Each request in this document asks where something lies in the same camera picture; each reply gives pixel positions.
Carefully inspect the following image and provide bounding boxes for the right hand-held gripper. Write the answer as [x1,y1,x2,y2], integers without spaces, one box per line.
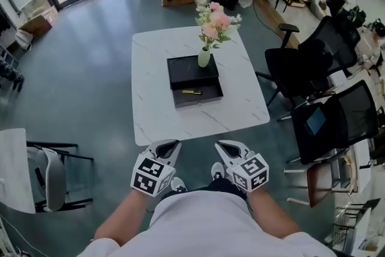
[214,140,270,193]

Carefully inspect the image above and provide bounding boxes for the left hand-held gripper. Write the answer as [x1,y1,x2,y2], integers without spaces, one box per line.
[130,138,182,198]

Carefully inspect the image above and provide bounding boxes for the black drawer box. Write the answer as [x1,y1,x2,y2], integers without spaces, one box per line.
[167,53,225,109]

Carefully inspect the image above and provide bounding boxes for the person's left forearm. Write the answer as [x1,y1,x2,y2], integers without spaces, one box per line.
[94,189,157,246]

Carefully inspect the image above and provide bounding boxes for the person's right forearm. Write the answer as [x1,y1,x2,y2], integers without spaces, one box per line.
[246,188,301,240]

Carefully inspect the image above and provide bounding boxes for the teal flat box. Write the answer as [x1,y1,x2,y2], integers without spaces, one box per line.
[303,107,327,136]

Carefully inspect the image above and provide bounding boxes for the flat cardboard box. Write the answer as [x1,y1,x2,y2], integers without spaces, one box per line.
[18,6,58,37]

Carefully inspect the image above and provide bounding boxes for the person's right shoe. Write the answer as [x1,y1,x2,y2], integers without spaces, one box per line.
[210,161,225,181]

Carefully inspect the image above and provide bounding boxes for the person's shoe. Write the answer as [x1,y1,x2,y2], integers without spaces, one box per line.
[170,176,188,193]
[210,161,225,181]

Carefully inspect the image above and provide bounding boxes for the person's black trousers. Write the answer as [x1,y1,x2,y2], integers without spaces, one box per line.
[164,179,247,200]

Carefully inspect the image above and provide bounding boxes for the white marble table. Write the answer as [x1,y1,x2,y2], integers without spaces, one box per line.
[131,25,271,147]

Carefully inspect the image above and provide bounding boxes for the person's left shoe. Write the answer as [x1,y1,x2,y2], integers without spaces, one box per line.
[170,176,188,193]

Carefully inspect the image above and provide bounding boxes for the person's white shirt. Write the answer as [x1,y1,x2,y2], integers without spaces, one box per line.
[76,189,337,257]

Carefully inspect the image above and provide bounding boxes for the brown wooden chair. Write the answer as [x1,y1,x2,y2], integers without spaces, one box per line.
[284,152,359,209]

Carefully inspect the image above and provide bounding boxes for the pale green vase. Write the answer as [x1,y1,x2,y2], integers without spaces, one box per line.
[197,46,211,68]

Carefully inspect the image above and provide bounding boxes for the black mesh office chair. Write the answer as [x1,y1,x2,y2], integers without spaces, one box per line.
[254,15,361,108]
[276,79,380,166]

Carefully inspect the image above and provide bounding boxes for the pink artificial flowers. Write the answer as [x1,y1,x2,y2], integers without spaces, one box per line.
[195,0,242,52]

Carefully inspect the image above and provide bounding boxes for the white side table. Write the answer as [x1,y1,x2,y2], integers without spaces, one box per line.
[0,128,36,214]

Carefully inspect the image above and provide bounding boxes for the white bag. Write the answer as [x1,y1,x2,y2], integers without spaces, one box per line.
[14,29,33,51]

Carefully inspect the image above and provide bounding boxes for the white chair with black frame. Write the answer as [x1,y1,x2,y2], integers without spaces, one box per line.
[26,141,94,214]

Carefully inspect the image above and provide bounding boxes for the black floor cable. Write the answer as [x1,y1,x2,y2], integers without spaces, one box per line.
[251,0,282,36]

